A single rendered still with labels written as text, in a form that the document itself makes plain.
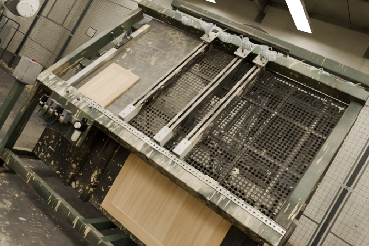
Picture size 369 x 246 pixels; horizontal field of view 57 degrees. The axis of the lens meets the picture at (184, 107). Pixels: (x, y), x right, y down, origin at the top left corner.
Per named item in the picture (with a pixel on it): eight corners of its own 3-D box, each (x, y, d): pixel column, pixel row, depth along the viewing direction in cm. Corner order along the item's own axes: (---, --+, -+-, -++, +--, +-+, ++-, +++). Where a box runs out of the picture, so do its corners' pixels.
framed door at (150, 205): (101, 205, 254) (100, 205, 252) (138, 142, 254) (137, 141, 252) (196, 286, 214) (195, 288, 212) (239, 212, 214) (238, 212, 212)
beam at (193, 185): (39, 86, 283) (34, 77, 275) (50, 78, 289) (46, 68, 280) (273, 255, 185) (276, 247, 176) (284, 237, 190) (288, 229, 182)
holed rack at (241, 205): (84, 101, 254) (84, 100, 253) (87, 98, 255) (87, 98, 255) (283, 236, 180) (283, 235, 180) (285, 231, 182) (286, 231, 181)
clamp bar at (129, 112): (117, 119, 246) (110, 97, 228) (213, 36, 303) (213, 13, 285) (127, 126, 242) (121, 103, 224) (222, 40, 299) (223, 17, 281)
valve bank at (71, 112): (23, 112, 251) (39, 84, 251) (38, 116, 264) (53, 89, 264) (65, 145, 229) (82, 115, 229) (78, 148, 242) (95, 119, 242)
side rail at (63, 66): (51, 78, 289) (46, 68, 280) (139, 16, 341) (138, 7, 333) (55, 81, 286) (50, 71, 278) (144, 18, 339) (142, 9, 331)
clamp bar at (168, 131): (152, 142, 231) (147, 120, 213) (245, 50, 288) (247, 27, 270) (162, 149, 227) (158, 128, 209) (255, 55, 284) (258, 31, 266)
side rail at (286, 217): (271, 228, 194) (274, 221, 186) (346, 110, 247) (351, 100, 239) (284, 236, 191) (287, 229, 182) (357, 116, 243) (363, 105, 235)
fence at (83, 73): (67, 85, 273) (65, 82, 270) (146, 27, 319) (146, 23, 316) (71, 88, 271) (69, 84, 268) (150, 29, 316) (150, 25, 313)
